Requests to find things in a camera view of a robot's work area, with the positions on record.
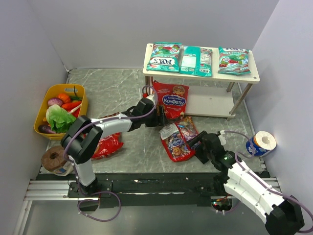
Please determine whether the red candy bag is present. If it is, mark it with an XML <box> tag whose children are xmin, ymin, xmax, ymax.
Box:
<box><xmin>90</xmin><ymin>112</ymin><xmax>124</xmax><ymax>161</ymax></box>
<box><xmin>159</xmin><ymin>116</ymin><xmax>198</xmax><ymax>162</ymax></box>
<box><xmin>153</xmin><ymin>81</ymin><xmax>190</xmax><ymax>122</ymax></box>

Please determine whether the teal Fox's candy bag front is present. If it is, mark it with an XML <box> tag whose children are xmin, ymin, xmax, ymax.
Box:
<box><xmin>146</xmin><ymin>42</ymin><xmax>182</xmax><ymax>72</ymax></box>

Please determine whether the teal candy bag back side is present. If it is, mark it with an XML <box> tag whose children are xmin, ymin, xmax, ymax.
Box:
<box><xmin>179</xmin><ymin>46</ymin><xmax>213</xmax><ymax>77</ymax></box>

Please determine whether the teal mint candy bag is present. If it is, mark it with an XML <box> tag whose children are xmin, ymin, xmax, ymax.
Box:
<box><xmin>218</xmin><ymin>47</ymin><xmax>251</xmax><ymax>75</ymax></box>

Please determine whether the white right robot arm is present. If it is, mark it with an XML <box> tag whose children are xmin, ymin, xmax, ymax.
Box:
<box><xmin>187</xmin><ymin>131</ymin><xmax>305</xmax><ymax>235</ymax></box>

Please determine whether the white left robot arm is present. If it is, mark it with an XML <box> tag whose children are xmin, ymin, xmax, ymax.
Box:
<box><xmin>61</xmin><ymin>95</ymin><xmax>168</xmax><ymax>195</ymax></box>

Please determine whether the red toy carrot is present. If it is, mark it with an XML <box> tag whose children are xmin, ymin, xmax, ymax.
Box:
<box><xmin>62</xmin><ymin>101</ymin><xmax>82</xmax><ymax>111</ymax></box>

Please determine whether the orange toy pumpkin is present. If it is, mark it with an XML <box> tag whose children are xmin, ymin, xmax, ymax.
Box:
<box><xmin>57</xmin><ymin>93</ymin><xmax>71</xmax><ymax>104</ymax></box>

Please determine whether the green toy lettuce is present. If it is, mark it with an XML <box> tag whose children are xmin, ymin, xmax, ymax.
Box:
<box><xmin>45</xmin><ymin>104</ymin><xmax>76</xmax><ymax>134</ymax></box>

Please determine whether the white cloth bag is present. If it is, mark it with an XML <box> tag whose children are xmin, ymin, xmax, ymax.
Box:
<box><xmin>52</xmin><ymin>162</ymin><xmax>73</xmax><ymax>176</ymax></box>

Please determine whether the purple toy onion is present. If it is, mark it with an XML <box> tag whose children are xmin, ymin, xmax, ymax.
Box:
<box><xmin>47</xmin><ymin>97</ymin><xmax>63</xmax><ymax>107</ymax></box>

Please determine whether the yellow plastic basket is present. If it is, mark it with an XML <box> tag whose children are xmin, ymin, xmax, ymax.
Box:
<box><xmin>34</xmin><ymin>84</ymin><xmax>88</xmax><ymax>141</ymax></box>

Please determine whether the brown twine roll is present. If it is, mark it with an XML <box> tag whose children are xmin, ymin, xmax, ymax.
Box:
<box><xmin>41</xmin><ymin>145</ymin><xmax>67</xmax><ymax>172</ymax></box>

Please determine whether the purple toy eggplant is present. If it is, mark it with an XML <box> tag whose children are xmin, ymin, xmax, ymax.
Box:
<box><xmin>38</xmin><ymin>125</ymin><xmax>56</xmax><ymax>134</ymax></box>

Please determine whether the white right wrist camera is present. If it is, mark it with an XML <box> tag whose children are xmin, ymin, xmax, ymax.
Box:
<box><xmin>217</xmin><ymin>130</ymin><xmax>226</xmax><ymax>146</ymax></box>

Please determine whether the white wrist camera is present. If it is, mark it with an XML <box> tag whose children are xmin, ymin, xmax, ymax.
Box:
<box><xmin>142</xmin><ymin>93</ymin><xmax>157</xmax><ymax>104</ymax></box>
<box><xmin>217</xmin><ymin>130</ymin><xmax>226</xmax><ymax>146</ymax></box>

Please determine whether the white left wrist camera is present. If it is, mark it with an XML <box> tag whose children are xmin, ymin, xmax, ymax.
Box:
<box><xmin>142</xmin><ymin>93</ymin><xmax>157</xmax><ymax>104</ymax></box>

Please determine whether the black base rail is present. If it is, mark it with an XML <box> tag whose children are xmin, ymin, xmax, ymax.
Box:
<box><xmin>67</xmin><ymin>173</ymin><xmax>227</xmax><ymax>209</ymax></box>

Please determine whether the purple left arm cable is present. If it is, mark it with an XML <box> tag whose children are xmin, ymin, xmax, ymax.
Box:
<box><xmin>63</xmin><ymin>85</ymin><xmax>159</xmax><ymax>194</ymax></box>

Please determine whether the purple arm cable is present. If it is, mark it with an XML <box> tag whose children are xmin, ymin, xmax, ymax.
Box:
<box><xmin>63</xmin><ymin>85</ymin><xmax>159</xmax><ymax>194</ymax></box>
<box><xmin>224</xmin><ymin>130</ymin><xmax>313</xmax><ymax>233</ymax></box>

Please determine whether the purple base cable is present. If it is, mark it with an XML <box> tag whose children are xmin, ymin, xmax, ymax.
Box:
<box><xmin>77</xmin><ymin>190</ymin><xmax>122</xmax><ymax>222</ymax></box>

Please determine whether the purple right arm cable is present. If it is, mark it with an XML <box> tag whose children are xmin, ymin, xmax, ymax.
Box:
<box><xmin>224</xmin><ymin>130</ymin><xmax>313</xmax><ymax>233</ymax></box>

